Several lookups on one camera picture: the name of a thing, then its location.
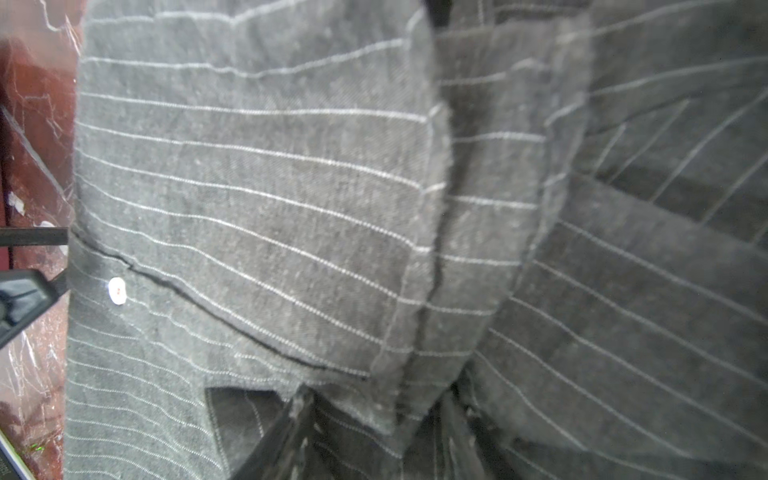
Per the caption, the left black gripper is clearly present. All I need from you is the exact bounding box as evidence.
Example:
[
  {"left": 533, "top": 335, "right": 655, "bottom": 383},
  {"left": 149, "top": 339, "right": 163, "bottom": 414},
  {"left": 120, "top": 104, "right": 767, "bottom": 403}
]
[{"left": 1, "top": 227, "right": 69, "bottom": 348}]

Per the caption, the dark grey striped shirt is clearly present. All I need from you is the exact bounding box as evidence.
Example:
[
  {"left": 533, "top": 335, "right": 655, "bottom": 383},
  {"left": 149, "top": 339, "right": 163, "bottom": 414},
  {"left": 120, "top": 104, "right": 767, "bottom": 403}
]
[{"left": 63, "top": 1, "right": 767, "bottom": 479}]

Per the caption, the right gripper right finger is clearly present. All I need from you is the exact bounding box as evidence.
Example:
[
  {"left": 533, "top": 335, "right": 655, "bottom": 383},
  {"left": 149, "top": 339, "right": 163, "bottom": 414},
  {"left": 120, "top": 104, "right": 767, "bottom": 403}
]
[{"left": 439, "top": 389, "right": 498, "bottom": 479}]

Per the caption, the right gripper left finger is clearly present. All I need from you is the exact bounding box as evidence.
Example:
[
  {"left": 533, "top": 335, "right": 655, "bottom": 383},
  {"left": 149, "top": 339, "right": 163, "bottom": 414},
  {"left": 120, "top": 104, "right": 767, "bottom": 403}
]
[{"left": 232, "top": 385, "right": 315, "bottom": 480}]

